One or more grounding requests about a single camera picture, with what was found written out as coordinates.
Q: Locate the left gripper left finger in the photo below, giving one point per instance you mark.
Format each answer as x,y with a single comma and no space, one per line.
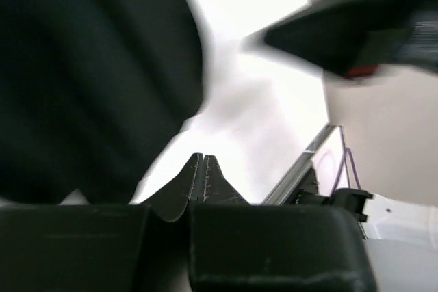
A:
170,202

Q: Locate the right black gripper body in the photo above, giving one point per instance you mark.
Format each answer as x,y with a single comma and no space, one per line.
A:
352,38

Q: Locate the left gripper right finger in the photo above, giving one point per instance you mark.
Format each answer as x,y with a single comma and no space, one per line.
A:
214,188

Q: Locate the black pleated skirt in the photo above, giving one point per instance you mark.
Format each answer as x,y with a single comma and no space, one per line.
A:
91,93

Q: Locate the aluminium table front rail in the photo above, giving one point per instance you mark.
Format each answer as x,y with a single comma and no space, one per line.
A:
291,180

